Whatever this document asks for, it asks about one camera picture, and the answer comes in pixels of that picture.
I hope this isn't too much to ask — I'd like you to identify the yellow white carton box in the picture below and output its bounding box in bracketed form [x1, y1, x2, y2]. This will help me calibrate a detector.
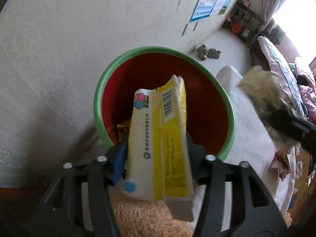
[116, 74, 195, 223]

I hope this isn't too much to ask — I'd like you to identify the green red trash bucket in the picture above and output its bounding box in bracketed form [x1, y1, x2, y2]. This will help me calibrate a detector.
[93, 47, 235, 160]

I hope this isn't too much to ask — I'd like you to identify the bed with plaid quilt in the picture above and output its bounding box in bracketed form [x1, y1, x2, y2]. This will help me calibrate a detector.
[257, 36, 315, 119]

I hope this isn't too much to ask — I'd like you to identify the purple blanket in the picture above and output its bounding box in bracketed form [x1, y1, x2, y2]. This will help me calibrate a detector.
[298, 85, 316, 124]

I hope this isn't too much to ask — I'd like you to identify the white table cloth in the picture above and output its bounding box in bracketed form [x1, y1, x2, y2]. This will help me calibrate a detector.
[190, 65, 297, 230]

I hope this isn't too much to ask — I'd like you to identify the right grey sneaker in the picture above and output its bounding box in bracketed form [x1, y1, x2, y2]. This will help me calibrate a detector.
[207, 48, 221, 59]

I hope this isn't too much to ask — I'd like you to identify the grey sneaker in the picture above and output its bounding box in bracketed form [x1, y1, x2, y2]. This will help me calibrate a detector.
[207, 48, 221, 59]
[197, 44, 208, 60]

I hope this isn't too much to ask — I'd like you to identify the left grey sneaker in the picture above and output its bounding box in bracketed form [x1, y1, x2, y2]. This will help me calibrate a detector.
[197, 44, 208, 60]

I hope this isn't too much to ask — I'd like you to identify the red bucket under shelf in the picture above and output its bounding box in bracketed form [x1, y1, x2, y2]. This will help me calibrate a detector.
[230, 22, 242, 35]

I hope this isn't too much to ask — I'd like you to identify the dark metal shelf rack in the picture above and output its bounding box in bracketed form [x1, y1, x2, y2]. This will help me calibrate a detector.
[222, 0, 267, 47]

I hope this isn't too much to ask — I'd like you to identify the blue pinyin wall poster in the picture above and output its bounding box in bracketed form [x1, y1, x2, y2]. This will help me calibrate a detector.
[189, 0, 217, 23]

